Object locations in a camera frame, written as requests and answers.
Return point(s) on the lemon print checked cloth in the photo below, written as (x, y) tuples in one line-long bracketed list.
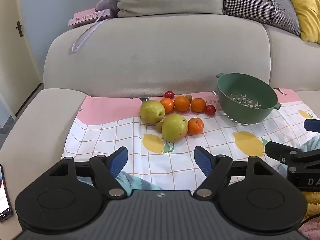
[(220, 140)]

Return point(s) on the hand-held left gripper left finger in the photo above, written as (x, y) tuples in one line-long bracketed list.
[(119, 160)]

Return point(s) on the teal striped cloth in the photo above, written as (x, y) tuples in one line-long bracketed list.
[(140, 183)]

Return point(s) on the small brown round fruit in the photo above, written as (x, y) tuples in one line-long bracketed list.
[(158, 127), (188, 98)]

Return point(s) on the black smartphone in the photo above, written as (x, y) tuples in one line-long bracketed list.
[(3, 195)]

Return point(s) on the houndstooth cushion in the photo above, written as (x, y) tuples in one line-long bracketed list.
[(257, 2)]

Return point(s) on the orange mandarin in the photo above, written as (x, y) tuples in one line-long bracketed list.
[(195, 126), (198, 105), (167, 105), (182, 103)]

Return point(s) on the lavender ribbon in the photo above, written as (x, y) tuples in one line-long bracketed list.
[(85, 33)]

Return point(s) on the yellow fuzzy blanket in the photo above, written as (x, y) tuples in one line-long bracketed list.
[(311, 202)]

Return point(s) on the purple plush toy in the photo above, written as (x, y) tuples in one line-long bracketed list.
[(106, 5)]

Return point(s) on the green plastic colander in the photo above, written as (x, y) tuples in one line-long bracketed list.
[(250, 90)]

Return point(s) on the yellow-green pear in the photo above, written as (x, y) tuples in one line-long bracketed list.
[(151, 111), (174, 127)]

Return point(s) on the beige sofa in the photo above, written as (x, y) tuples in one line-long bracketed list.
[(155, 55)]

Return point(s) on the yellow cushion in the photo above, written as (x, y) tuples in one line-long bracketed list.
[(306, 7)]

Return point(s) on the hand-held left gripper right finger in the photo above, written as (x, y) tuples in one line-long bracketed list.
[(203, 160)]

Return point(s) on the red cherry tomato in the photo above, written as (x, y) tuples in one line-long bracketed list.
[(210, 110), (169, 94)]

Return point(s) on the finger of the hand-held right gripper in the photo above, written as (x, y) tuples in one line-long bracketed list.
[(312, 125), (282, 152)]

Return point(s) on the cream door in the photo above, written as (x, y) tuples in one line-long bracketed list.
[(15, 67)]

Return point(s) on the pink gift box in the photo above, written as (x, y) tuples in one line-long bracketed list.
[(87, 17)]

